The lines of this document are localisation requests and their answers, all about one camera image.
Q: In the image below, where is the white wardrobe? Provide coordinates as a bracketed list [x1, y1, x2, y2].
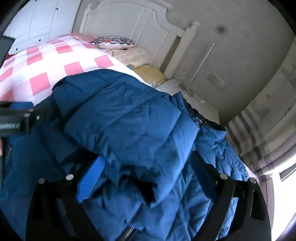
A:
[4, 0, 81, 55]

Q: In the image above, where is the window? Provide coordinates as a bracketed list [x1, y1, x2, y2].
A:
[270, 164, 295, 240]

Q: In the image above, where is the white wooden headboard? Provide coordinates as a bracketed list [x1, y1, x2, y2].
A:
[79, 1, 200, 79]

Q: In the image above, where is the yellow pillow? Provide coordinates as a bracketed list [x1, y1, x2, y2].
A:
[133, 65, 166, 86]

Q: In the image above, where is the white charging cable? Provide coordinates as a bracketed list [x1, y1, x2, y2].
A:
[176, 43, 216, 96]

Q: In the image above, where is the white nightstand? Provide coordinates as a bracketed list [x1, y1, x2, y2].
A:
[156, 78, 220, 124]

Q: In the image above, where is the blue puffer jacket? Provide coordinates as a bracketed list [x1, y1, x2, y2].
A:
[1, 69, 249, 240]

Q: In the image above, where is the striped curtain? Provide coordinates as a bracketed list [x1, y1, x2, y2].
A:
[226, 42, 295, 179]

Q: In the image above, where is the patterned round cushion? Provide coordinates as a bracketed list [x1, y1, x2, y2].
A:
[90, 36, 136, 50]

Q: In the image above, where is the cream fluffy pillow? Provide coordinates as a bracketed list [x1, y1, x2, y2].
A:
[107, 47, 151, 69]

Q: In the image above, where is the wall power socket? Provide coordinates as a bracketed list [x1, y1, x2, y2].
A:
[206, 72, 226, 92]

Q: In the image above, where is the pink white checkered quilt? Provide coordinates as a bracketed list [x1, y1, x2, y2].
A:
[1, 35, 144, 105]

